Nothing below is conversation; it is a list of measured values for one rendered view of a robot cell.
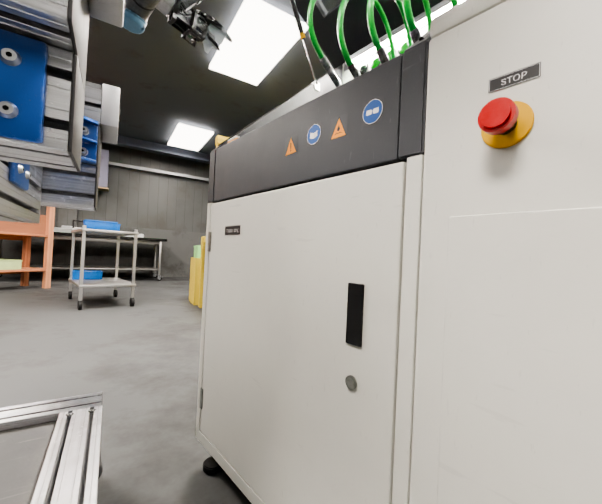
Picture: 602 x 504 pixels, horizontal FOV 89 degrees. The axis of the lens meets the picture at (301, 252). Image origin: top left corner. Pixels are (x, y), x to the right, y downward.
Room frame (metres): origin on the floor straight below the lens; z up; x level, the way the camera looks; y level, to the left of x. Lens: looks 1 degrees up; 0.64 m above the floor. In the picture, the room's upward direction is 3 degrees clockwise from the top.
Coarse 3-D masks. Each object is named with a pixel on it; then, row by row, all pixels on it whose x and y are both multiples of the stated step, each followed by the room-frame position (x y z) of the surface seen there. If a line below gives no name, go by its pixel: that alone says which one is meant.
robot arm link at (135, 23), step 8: (128, 0) 0.85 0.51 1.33; (128, 8) 0.87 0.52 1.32; (136, 8) 0.86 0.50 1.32; (128, 16) 0.87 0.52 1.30; (136, 16) 0.88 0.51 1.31; (144, 16) 0.89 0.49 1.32; (128, 24) 0.90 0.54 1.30; (136, 24) 0.89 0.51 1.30; (144, 24) 0.91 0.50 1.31; (136, 32) 0.93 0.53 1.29
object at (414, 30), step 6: (408, 0) 0.58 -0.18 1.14; (456, 0) 0.71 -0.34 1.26; (408, 6) 0.58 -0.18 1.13; (408, 12) 0.59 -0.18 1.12; (408, 18) 0.59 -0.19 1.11; (408, 24) 0.60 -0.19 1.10; (414, 24) 0.59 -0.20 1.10; (414, 30) 0.60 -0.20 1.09; (414, 36) 0.61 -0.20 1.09; (420, 36) 0.61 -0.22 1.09; (414, 42) 0.61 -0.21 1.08
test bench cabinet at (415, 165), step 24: (408, 168) 0.44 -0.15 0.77; (408, 192) 0.44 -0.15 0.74; (408, 216) 0.44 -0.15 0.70; (408, 240) 0.44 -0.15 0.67; (408, 264) 0.43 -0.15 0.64; (408, 288) 0.43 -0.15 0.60; (408, 312) 0.43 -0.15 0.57; (408, 336) 0.43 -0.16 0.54; (408, 360) 0.43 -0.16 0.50; (408, 384) 0.43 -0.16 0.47; (408, 408) 0.43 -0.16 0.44; (408, 432) 0.43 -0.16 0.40; (216, 456) 0.84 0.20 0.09; (408, 456) 0.43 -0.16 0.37; (240, 480) 0.75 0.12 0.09; (408, 480) 0.43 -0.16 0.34
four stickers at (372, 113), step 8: (368, 104) 0.50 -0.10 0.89; (376, 104) 0.48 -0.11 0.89; (368, 112) 0.50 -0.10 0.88; (376, 112) 0.48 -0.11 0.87; (336, 120) 0.55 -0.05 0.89; (344, 120) 0.53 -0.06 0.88; (368, 120) 0.50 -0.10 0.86; (376, 120) 0.48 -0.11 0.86; (312, 128) 0.60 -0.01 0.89; (320, 128) 0.58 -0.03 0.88; (336, 128) 0.55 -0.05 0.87; (344, 128) 0.53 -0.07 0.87; (296, 136) 0.63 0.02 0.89; (312, 136) 0.60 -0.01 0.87; (320, 136) 0.58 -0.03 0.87; (336, 136) 0.55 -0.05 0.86; (344, 136) 0.53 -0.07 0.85; (288, 144) 0.65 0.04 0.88; (296, 144) 0.63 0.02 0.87; (312, 144) 0.60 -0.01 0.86; (288, 152) 0.65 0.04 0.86
